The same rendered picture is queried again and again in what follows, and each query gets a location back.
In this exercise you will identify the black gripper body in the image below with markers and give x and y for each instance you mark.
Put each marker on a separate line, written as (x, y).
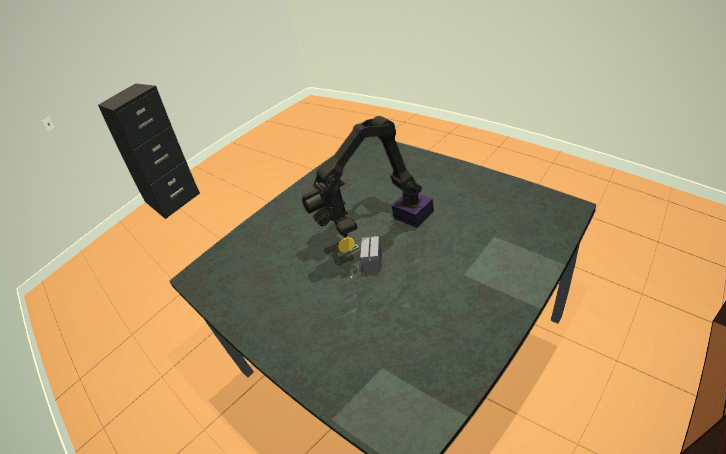
(344, 226)

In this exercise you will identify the gold coin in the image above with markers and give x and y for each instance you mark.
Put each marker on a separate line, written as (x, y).
(346, 245)

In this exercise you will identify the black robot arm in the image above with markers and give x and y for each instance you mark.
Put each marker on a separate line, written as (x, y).
(331, 170)

